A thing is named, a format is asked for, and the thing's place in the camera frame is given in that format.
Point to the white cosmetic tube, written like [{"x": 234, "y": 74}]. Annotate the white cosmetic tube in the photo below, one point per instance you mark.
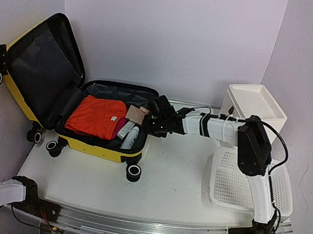
[{"x": 125, "y": 130}]

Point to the pink garment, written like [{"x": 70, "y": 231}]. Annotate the pink garment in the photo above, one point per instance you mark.
[{"x": 121, "y": 123}]

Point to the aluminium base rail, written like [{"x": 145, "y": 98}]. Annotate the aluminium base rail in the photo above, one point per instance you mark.
[{"x": 127, "y": 218}]

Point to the white drawer cabinet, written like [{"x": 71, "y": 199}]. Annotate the white drawer cabinet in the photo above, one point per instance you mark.
[{"x": 245, "y": 100}]

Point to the white perforated plastic basket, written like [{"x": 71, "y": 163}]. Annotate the white perforated plastic basket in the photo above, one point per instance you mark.
[{"x": 229, "y": 187}]

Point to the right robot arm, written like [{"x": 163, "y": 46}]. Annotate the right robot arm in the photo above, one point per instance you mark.
[{"x": 250, "y": 138}]

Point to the orange garment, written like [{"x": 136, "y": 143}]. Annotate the orange garment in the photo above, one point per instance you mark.
[{"x": 97, "y": 117}]

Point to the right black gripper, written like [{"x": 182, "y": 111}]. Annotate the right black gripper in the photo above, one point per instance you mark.
[{"x": 155, "y": 114}]

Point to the brown flat pouch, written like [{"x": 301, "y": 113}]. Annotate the brown flat pouch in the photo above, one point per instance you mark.
[{"x": 136, "y": 115}]

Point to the white bottle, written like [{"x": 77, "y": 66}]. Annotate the white bottle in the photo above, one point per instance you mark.
[{"x": 130, "y": 138}]

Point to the yellow cartoon print suitcase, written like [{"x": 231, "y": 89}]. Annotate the yellow cartoon print suitcase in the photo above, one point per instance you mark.
[{"x": 46, "y": 76}]

